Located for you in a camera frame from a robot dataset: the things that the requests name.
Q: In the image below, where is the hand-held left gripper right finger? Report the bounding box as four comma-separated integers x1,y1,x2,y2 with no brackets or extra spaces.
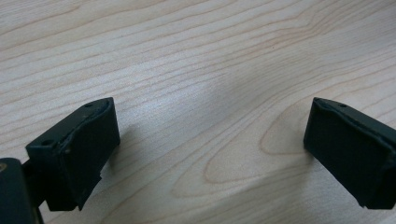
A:
303,96,396,210

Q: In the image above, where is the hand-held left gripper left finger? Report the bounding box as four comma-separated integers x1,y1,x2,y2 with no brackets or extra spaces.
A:
25,96,121,212

